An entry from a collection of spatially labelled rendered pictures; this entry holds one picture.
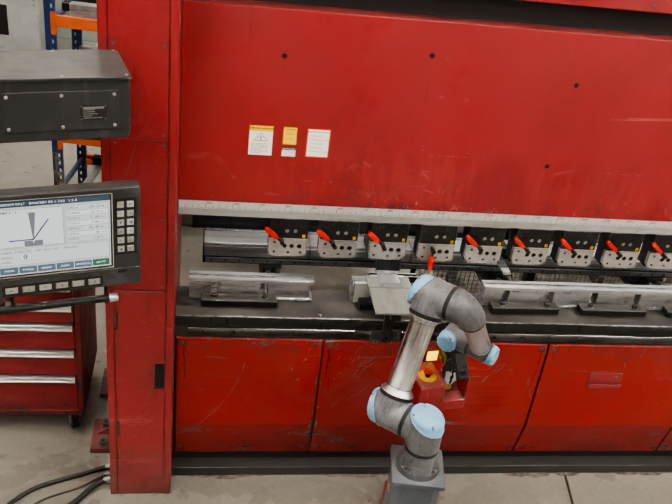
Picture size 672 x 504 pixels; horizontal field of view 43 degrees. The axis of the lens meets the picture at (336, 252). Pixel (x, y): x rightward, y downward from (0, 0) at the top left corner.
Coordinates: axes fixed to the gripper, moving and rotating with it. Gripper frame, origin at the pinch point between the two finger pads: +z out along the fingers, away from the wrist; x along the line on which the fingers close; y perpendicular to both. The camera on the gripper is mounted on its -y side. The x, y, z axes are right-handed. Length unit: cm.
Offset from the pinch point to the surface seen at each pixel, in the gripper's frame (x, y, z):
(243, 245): 71, 74, -18
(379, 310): 28.0, 17.7, -25.5
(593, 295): -76, 29, -16
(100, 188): 130, 13, -86
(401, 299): 16.7, 24.1, -25.0
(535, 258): -42, 30, -37
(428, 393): 11.6, -6.3, -2.7
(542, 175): -36, 35, -74
